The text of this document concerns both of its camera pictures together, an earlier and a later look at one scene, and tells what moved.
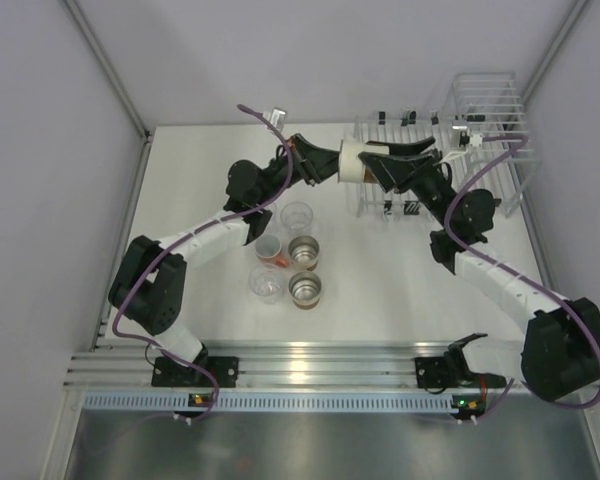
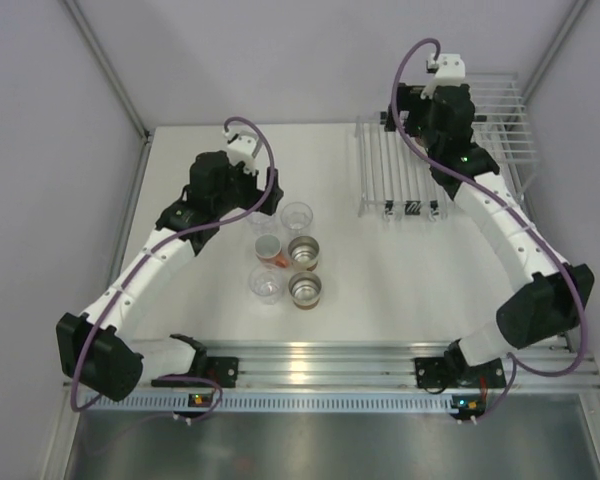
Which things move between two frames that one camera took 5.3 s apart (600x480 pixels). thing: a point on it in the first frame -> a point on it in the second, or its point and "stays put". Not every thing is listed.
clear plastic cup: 296,215 stays put
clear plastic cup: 267,282 stays put
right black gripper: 391,170 -> 409,100
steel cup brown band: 305,288 stays put
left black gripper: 314,164 -> 251,180
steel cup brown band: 304,252 stays put
